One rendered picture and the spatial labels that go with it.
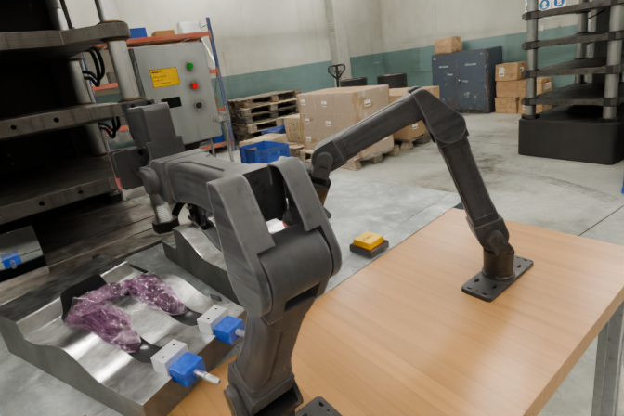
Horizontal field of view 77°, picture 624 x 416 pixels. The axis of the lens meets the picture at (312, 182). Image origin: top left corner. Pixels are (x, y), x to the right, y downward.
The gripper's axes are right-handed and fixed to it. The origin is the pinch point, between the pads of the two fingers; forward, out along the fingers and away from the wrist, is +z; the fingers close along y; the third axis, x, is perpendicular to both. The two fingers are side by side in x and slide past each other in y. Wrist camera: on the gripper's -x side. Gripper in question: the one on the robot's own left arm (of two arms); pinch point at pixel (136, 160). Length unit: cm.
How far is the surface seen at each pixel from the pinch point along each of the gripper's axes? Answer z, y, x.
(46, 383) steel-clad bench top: 8.1, 25.9, 39.2
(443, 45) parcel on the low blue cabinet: 381, -656, -17
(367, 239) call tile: -5, -51, 36
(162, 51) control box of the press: 82, -37, -27
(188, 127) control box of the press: 83, -40, 3
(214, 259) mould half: 11.9, -13.6, 30.8
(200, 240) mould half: 20.7, -14.0, 27.9
